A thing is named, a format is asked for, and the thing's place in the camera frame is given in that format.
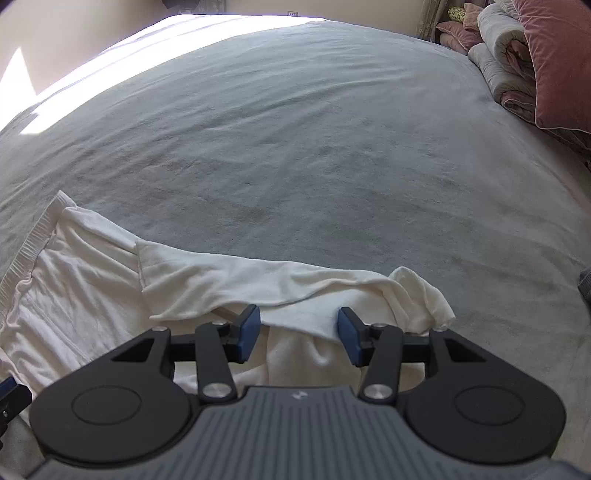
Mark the blue fingertip of the left gripper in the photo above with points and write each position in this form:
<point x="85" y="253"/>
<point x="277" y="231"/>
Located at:
<point x="14" y="399"/>

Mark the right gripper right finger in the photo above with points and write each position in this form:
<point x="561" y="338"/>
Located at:
<point x="383" y="349"/>

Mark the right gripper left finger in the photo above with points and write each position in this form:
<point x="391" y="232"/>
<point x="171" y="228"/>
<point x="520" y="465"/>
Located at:
<point x="212" y="347"/>

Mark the white long-sleeve garment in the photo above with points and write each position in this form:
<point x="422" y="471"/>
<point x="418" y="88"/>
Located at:
<point x="80" y="286"/>

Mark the grey bed sheet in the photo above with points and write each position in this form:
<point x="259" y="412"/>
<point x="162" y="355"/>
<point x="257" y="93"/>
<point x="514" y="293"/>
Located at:
<point x="287" y="138"/>

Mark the rolled grey pink quilt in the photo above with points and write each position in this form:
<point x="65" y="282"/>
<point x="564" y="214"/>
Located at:
<point x="505" y="62"/>

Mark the grey curtain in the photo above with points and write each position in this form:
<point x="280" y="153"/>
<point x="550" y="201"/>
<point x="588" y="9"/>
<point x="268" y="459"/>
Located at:
<point x="431" y="13"/>

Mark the pink velvet pillow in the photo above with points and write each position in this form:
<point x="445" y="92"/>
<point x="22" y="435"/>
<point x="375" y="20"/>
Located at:
<point x="558" y="36"/>

